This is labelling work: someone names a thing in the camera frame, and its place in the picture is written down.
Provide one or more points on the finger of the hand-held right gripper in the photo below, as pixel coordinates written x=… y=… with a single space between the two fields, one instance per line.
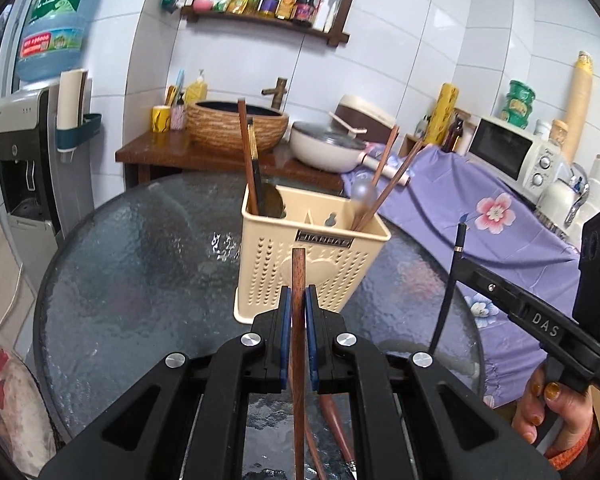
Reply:
x=485 y=284

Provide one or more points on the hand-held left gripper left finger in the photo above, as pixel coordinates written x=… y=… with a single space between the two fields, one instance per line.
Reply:
x=286 y=340

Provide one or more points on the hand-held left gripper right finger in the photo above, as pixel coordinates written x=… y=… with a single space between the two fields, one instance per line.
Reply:
x=311 y=340

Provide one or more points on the cream plastic utensil holder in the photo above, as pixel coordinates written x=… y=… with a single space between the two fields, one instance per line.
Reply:
x=280 y=270

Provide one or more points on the brown wooden chopstick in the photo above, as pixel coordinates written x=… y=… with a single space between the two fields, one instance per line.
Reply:
x=312 y=440
x=400 y=172
x=245 y=150
x=387 y=152
x=298 y=270

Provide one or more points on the person's right forearm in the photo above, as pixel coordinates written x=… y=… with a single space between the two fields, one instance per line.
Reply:
x=575 y=455

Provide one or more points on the person's right hand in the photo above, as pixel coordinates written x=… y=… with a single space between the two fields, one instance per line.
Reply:
x=540 y=405

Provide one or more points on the purple floral cloth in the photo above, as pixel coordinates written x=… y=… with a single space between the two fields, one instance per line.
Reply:
x=430 y=200

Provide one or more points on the white kettle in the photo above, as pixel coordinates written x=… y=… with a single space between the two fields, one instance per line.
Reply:
x=555 y=200

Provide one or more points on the white microwave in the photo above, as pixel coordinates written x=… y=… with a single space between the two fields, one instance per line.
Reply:
x=500 y=147

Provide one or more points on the brown glass bottle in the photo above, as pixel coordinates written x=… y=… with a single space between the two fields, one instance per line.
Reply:
x=452 y=137

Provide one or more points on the round glass table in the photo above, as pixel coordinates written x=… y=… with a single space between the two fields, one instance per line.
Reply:
x=130 y=285

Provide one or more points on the yellow lid jar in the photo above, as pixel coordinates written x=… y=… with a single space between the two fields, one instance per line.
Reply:
x=559 y=134

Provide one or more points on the small clear bottle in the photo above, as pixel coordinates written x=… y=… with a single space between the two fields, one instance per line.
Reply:
x=421 y=127

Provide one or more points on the yellow wrap roll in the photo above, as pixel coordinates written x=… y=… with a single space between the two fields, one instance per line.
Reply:
x=442 y=115

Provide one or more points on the cream pan with glass lid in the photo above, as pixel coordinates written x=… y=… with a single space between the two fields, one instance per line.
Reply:
x=320 y=155

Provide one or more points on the tall stack of paper cups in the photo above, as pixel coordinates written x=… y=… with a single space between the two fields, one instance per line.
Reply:
x=577 y=105

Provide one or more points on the white rice paddle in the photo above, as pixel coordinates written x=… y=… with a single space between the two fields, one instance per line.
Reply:
x=345 y=124

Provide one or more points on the woven pattern basin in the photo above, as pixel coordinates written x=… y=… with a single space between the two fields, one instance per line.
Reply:
x=230 y=130

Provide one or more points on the wooden counter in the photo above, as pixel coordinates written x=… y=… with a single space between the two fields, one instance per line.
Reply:
x=150 y=152

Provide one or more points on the bamboo style faucet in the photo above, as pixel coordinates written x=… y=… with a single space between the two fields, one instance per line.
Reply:
x=279 y=94

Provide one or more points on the dotted pump bottle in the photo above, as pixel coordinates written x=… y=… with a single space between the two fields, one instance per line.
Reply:
x=178 y=117

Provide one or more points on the yellow cup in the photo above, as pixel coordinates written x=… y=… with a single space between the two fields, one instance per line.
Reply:
x=162 y=119

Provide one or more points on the yellow dish soap bottle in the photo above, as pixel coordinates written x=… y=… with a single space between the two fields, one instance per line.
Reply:
x=196 y=90

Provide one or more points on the light blue toothbrush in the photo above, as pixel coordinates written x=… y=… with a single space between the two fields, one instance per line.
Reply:
x=180 y=82

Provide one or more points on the printed stool cushion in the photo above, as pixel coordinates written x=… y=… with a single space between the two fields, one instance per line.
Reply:
x=10 y=410

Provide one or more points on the beige cloth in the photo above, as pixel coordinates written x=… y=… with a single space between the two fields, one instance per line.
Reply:
x=0 y=270

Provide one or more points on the small white bottle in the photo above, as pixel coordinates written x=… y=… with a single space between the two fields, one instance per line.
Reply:
x=331 y=17

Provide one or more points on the white pump bottle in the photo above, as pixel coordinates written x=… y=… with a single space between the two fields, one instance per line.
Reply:
x=322 y=12

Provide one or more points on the wooden framed mirror shelf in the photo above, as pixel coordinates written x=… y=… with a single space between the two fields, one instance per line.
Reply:
x=260 y=23

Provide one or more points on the dark soy sauce bottle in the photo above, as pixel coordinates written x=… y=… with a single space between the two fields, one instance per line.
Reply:
x=307 y=7

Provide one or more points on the grey water dispenser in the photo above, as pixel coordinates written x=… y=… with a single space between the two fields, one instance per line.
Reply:
x=25 y=125

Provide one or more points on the blue water jug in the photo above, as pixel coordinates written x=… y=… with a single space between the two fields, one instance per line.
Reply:
x=55 y=25

